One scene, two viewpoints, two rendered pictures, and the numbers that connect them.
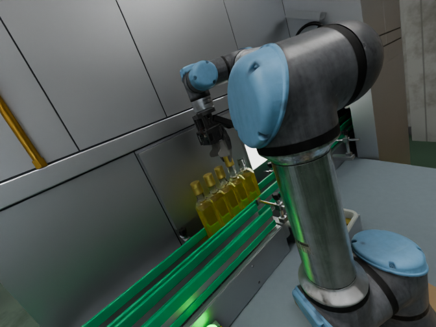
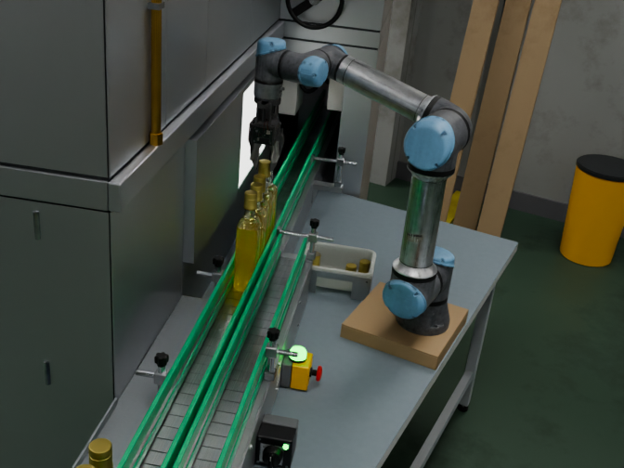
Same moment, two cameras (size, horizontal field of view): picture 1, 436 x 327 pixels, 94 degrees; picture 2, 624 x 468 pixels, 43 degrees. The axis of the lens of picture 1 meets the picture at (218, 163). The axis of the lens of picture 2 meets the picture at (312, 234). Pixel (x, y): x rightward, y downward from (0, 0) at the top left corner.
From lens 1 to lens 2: 1.70 m
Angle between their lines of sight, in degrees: 48
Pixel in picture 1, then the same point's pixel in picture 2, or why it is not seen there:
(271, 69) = (450, 136)
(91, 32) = not seen: outside the picture
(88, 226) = (151, 235)
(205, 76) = (321, 76)
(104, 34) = not seen: outside the picture
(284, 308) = (331, 342)
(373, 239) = not seen: hidden behind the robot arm
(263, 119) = (443, 159)
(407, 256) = (448, 255)
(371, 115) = (364, 131)
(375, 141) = (360, 169)
